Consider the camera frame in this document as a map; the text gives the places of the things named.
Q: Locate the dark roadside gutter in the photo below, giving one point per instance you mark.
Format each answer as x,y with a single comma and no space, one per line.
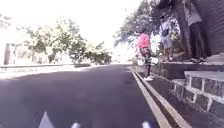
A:
181,108

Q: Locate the person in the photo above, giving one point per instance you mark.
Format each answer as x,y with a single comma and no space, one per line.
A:
165,33
196,31
144,42

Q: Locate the large tree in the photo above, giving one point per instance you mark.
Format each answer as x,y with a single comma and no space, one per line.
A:
140,23

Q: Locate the pale kerb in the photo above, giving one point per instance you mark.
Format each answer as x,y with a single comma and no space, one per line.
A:
33,69

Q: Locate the grey asphalt road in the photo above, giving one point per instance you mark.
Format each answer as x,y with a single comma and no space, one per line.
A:
83,96

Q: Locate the pale concrete platform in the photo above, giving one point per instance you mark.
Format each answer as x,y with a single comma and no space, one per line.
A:
206,74

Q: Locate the row of trees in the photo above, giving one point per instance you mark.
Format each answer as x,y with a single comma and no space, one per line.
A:
66,43

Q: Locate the pale building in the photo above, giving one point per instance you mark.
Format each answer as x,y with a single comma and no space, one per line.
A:
10,50

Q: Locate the pale painted double line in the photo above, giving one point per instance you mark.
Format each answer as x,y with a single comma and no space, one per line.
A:
156,103

